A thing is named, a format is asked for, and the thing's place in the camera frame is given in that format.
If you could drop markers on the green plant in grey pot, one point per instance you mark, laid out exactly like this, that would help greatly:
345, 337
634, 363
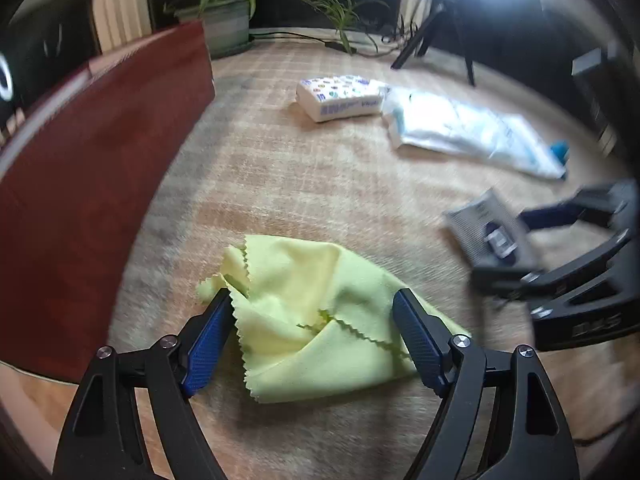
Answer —
225, 25

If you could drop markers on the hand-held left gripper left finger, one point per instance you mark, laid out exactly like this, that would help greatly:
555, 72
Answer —
210, 340

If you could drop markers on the clear face mask packet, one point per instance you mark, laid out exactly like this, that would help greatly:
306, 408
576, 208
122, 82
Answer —
460, 125

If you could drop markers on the star printed tissue pack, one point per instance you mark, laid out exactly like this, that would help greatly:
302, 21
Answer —
340, 95

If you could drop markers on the teal funnel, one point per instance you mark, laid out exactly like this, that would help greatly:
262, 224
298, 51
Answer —
560, 150

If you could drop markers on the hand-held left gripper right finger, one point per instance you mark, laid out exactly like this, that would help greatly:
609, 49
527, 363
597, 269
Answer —
417, 340

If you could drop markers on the white window frame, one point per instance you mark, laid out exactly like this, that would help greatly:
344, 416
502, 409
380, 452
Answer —
120, 10

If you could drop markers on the brown cardboard box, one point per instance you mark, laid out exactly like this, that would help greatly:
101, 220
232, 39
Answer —
100, 185

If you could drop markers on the yellow-green cloth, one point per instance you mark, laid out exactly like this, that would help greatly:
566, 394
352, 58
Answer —
300, 300

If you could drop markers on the black tripod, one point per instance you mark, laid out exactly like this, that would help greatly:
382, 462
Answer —
417, 37

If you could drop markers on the beige checked mat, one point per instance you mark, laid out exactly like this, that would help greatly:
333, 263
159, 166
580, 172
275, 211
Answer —
325, 185

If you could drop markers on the grey packet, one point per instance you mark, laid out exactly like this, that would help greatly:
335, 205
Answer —
475, 220

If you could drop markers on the small green plantlet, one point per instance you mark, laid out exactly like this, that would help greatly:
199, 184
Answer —
345, 35

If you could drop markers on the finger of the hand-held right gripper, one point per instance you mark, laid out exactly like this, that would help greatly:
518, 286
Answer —
575, 277
550, 215

